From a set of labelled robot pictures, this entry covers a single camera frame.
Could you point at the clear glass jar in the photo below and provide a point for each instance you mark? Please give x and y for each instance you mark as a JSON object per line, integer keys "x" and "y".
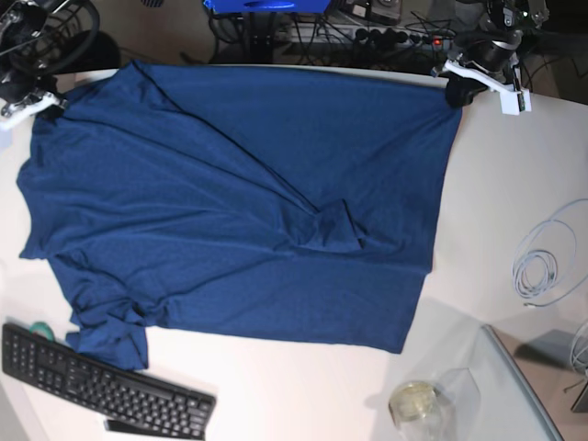
{"x": 444, "y": 408}

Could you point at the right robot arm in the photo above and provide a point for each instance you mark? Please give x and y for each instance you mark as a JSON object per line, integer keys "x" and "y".
{"x": 39, "y": 40}

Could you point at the green tape roll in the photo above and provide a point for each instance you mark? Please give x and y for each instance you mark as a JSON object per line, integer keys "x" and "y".
{"x": 42, "y": 329}

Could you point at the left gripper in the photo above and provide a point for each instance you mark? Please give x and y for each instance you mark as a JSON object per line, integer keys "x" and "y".
{"x": 482, "y": 54}

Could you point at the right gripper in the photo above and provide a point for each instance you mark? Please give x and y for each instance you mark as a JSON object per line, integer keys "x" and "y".
{"x": 25, "y": 97}

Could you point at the black computer keyboard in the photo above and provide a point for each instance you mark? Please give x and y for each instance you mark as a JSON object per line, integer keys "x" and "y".
{"x": 147, "y": 406}

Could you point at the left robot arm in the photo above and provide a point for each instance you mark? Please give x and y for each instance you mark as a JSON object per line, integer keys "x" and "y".
{"x": 502, "y": 16}

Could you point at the blue long-sleeve t-shirt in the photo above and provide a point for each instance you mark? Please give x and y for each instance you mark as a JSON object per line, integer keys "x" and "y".
{"x": 269, "y": 203}

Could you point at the blue box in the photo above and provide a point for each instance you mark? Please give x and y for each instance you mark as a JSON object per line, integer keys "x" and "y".
{"x": 279, "y": 6}

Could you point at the white power strip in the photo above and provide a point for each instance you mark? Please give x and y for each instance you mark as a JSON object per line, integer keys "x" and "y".
{"x": 329, "y": 33}

